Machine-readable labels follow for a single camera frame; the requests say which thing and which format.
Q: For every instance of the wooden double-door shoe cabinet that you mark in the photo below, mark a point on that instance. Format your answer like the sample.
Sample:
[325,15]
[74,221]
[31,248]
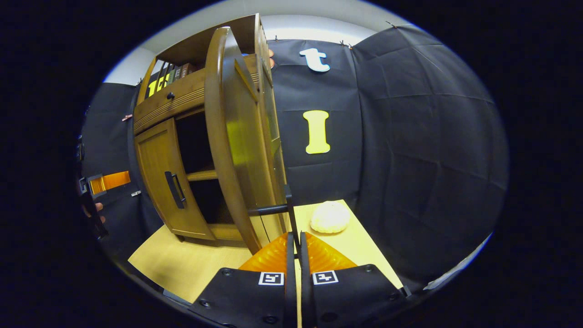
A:
[200,43]

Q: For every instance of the black backdrop cloth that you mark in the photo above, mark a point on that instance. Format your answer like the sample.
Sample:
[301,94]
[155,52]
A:
[410,136]

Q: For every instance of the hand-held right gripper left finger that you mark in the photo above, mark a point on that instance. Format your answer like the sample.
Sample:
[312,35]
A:
[248,300]

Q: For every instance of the wooden shoe cabinet door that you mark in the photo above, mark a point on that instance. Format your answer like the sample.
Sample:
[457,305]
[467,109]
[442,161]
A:
[155,173]
[241,150]

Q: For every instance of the wooden cabinet drawer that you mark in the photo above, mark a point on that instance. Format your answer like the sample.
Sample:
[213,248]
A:
[182,98]

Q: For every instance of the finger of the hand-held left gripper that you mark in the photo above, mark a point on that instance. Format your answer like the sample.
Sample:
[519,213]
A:
[111,181]

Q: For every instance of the black clip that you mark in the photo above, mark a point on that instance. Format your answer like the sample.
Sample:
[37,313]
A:
[346,43]
[391,23]

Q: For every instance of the grey-green book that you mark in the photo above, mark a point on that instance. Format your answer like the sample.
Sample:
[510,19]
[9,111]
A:
[178,73]

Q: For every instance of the wooden inner shelf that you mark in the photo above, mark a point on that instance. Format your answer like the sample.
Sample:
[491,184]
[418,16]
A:
[202,175]

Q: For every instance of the green book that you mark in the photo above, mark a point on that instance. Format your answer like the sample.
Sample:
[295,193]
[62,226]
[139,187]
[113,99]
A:
[170,76]

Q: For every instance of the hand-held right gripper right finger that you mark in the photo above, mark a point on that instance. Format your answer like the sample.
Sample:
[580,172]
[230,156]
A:
[350,296]

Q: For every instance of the cream round fluffy object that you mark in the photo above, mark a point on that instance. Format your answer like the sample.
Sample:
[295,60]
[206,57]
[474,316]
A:
[330,217]

